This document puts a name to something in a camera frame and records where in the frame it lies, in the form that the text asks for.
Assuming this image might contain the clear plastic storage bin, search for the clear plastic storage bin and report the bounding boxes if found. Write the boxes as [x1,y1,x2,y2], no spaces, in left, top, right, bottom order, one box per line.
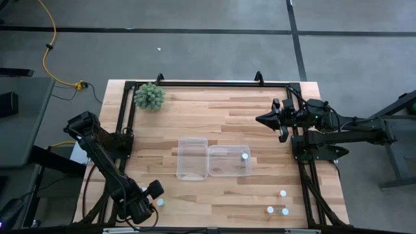
[207,144,252,177]
[175,136,209,181]

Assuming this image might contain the silver aluminium bracket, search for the silver aluminium bracket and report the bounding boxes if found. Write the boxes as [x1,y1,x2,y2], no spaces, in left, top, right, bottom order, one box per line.
[284,228,322,234]
[102,227,131,234]

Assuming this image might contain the yellow cable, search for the yellow cable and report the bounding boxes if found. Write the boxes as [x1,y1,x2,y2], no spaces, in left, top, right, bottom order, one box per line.
[45,140,76,150]
[37,0,86,91]

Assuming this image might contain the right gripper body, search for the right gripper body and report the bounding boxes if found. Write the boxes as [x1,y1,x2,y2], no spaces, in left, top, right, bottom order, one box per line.
[281,107,306,128]

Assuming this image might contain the black cable with plug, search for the black cable with plug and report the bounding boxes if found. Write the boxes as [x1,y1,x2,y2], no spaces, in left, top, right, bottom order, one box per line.
[51,81,103,105]

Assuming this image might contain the white panel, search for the white panel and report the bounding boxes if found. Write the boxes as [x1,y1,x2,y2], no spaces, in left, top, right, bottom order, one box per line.
[69,140,89,165]

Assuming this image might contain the black box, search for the black box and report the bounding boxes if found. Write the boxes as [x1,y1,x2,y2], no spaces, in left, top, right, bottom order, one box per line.
[0,91,20,118]

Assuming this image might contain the black stand legs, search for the black stand legs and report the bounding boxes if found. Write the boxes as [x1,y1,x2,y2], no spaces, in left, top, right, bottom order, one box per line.
[369,89,416,191]

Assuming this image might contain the black aluminium table frame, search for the black aluminium table frame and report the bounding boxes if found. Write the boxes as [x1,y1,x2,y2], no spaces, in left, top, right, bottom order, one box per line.
[73,70,350,230]

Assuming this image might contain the grey desk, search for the grey desk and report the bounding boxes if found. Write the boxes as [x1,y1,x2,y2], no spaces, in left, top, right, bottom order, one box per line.
[0,76,57,169]

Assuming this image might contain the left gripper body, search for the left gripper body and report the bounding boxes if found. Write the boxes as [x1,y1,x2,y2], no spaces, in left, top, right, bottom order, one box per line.
[116,194,155,225]

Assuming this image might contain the black office chair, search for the black office chair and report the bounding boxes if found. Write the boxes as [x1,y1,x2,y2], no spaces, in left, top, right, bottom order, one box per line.
[0,193,36,230]

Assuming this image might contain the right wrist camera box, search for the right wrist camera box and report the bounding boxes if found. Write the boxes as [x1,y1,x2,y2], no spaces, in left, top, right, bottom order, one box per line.
[281,98,296,111]

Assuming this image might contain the black flat bar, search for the black flat bar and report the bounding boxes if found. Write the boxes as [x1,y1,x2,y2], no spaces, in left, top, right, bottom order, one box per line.
[0,67,35,78]

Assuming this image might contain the green succulent in white pot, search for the green succulent in white pot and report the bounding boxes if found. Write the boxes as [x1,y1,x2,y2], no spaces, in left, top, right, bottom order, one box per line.
[133,82,166,112]

